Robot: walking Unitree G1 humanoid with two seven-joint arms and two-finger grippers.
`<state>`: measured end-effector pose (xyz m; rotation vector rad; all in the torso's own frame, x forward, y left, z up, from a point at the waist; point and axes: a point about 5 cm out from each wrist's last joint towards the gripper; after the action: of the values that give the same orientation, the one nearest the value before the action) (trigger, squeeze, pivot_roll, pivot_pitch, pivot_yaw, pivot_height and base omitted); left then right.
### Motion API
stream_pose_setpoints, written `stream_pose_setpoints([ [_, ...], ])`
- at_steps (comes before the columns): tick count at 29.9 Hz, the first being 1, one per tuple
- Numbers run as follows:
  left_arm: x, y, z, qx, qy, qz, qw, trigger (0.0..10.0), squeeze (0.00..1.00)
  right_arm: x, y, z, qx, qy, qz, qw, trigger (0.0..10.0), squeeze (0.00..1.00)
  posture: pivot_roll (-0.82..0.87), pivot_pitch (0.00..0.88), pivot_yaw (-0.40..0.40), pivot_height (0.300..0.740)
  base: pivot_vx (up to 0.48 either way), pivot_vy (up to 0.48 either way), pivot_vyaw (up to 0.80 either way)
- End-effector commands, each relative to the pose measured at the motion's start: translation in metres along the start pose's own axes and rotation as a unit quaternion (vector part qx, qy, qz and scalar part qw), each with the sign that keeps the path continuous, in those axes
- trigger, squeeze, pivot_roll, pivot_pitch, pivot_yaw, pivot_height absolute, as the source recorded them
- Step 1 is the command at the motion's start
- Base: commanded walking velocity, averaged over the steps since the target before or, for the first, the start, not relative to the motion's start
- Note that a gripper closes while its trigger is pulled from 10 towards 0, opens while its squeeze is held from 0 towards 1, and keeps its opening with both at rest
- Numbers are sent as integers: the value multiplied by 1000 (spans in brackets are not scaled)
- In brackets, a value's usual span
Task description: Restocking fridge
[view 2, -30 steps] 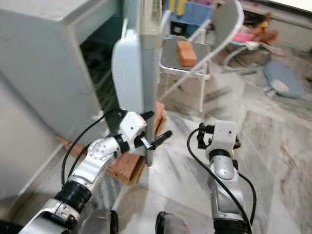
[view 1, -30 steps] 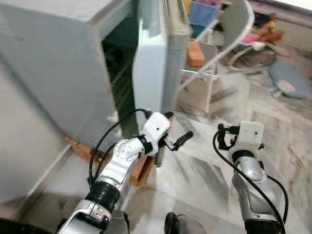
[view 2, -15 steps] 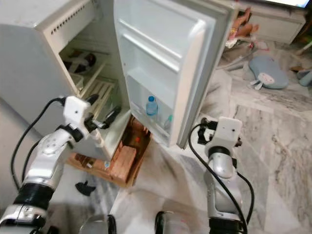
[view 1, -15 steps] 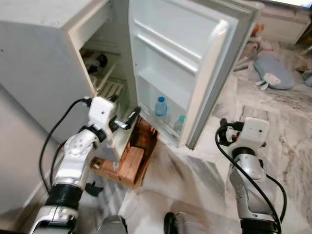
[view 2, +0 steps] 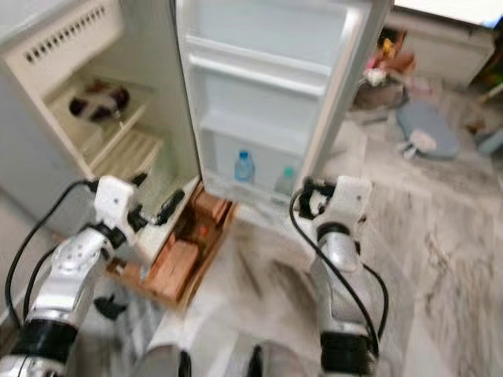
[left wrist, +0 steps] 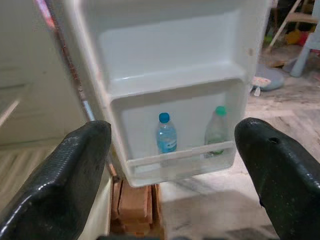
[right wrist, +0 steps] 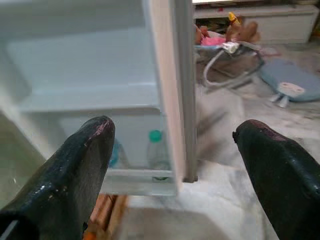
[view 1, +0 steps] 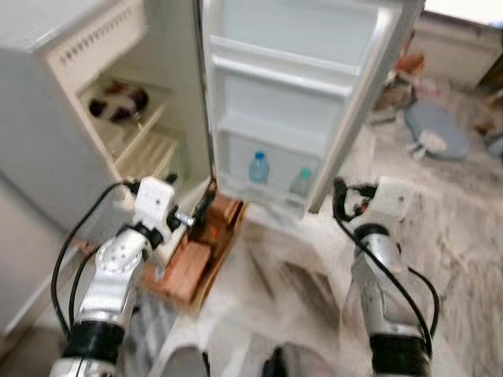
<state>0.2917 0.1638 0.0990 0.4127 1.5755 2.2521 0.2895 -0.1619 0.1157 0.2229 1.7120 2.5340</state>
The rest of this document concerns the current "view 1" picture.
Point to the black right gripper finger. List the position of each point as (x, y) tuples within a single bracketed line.
[(339, 200)]

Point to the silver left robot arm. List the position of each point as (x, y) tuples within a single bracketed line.
[(114, 271)]

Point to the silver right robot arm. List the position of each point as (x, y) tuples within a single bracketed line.
[(379, 279)]

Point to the white fridge shelf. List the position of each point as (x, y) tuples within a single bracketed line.
[(149, 153)]

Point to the white fridge door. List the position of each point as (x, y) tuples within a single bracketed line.
[(275, 106)]

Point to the white fridge body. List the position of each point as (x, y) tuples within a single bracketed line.
[(31, 126)]

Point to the brown wooden pallet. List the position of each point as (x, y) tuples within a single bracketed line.
[(189, 267)]

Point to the blue cap water bottle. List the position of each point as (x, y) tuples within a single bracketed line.
[(258, 170)]

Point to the dark plastic bag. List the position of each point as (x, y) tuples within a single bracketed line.
[(118, 104)]

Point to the grey blue animal cushion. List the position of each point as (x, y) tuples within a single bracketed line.
[(440, 129)]

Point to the grey baby bouncer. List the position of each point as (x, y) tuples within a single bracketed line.
[(395, 96)]

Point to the grey robot left leg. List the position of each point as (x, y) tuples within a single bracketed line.
[(181, 363)]

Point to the grey robot leg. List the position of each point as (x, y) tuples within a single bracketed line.
[(302, 365), (181, 363)]

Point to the white freezer compartment door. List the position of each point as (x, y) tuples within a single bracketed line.
[(98, 43)]

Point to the grey robot right leg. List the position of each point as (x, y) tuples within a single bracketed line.
[(302, 365)]

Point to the white low TV cabinet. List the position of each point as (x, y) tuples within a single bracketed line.
[(460, 51)]

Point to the bright TV screen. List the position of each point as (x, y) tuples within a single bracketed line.
[(471, 9)]

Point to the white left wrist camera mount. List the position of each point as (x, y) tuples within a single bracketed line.
[(153, 200)]

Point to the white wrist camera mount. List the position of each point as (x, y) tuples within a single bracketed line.
[(153, 200), (393, 196)]

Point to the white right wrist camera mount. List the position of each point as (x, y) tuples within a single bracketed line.
[(393, 196)]

